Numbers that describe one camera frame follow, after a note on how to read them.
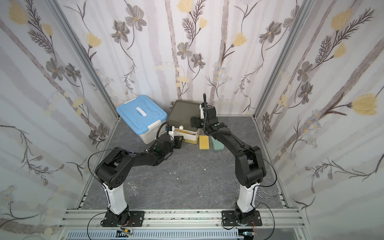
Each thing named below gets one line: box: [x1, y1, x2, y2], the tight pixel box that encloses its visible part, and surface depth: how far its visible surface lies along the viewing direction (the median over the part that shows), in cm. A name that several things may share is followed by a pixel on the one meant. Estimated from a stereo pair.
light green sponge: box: [210, 135, 225, 151], surface depth 103 cm
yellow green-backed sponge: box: [199, 135, 210, 150], surface depth 104 cm
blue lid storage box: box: [116, 95, 168, 145], surface depth 100 cm
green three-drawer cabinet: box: [167, 99, 201, 145], surface depth 95 cm
